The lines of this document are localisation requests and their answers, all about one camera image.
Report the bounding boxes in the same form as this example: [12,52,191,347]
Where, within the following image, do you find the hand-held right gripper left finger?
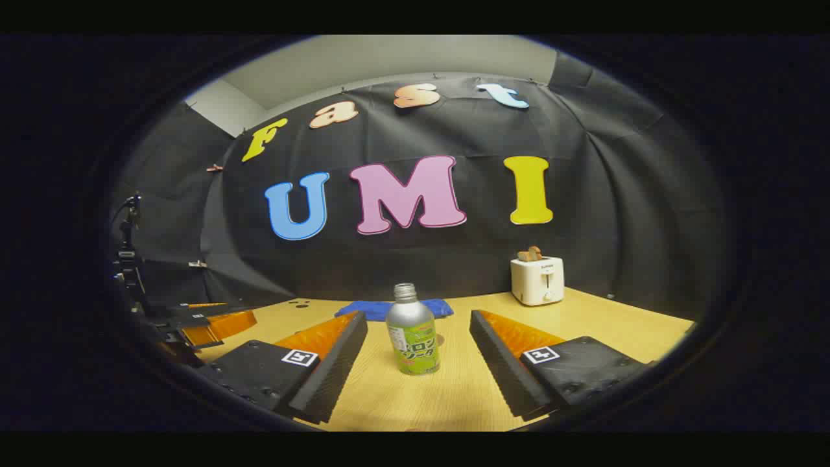
[195,310,369,425]

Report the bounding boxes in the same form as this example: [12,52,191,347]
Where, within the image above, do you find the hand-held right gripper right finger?
[469,309,656,421]

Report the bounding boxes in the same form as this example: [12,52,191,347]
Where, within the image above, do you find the silver water bottle green label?
[386,283,442,376]

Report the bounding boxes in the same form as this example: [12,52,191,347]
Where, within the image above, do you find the blue cloth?
[335,298,455,322]

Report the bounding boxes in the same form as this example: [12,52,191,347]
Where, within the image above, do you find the black tripod stand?
[112,191,148,313]

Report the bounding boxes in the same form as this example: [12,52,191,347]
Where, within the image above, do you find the white toaster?
[510,256,565,307]

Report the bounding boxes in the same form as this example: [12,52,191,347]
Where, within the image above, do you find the black backdrop cloth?
[110,73,727,318]

